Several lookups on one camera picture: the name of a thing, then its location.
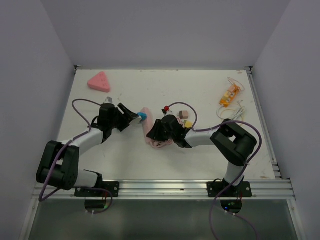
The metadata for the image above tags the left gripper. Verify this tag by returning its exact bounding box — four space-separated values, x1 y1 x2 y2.
109 103 138 132

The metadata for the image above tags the pink power strip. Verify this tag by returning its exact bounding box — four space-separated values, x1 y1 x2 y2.
138 107 173 149

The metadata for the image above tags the blue adapter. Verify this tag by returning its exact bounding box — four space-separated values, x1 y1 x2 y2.
137 112 148 122

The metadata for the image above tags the pink brown plug cube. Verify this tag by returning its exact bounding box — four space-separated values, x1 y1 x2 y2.
177 110 189 120

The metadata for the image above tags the yellow plug cube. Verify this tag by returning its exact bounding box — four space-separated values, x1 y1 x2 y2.
183 120 193 129

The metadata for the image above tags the pink triangular socket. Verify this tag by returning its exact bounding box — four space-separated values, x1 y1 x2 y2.
87 71 111 93

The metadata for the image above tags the white adapter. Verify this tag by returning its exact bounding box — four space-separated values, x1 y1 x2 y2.
130 116 142 126

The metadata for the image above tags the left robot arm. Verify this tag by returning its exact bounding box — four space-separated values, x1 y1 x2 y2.
36 103 141 197

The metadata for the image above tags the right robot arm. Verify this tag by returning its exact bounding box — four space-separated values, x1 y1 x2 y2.
146 115 257 197

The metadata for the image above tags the orange power strip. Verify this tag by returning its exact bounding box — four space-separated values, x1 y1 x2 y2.
219 84 241 108

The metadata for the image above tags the pink charger on orange strip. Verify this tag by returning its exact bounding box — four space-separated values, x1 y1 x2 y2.
228 85 238 92

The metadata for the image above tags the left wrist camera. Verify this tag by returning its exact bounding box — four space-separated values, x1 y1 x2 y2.
103 96 113 104

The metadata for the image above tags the white coiled cable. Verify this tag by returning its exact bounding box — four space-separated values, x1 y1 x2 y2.
216 99 247 122

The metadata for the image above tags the aluminium frame rail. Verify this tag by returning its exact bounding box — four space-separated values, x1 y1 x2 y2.
33 177 296 201

